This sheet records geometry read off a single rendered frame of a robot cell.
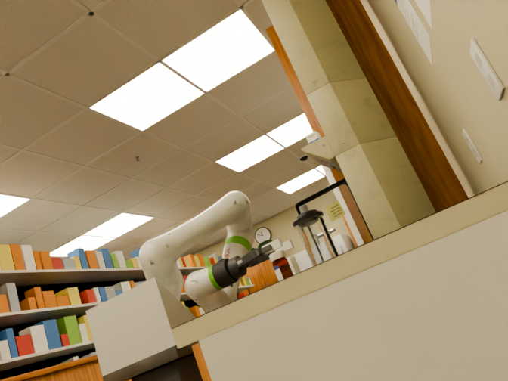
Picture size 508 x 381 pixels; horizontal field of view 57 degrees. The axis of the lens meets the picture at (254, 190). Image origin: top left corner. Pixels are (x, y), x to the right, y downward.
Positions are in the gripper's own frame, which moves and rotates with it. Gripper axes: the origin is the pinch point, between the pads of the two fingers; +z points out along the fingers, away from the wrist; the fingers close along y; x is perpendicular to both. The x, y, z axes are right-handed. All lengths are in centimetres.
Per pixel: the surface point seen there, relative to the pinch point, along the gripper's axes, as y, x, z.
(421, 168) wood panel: 70, -15, 54
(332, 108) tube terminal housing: 33, -47, 34
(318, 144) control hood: 33, -36, 22
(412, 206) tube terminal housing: 39, 2, 43
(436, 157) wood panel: 70, -16, 62
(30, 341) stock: 94, -33, -221
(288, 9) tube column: 33, -99, 36
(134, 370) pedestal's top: -17, 19, -59
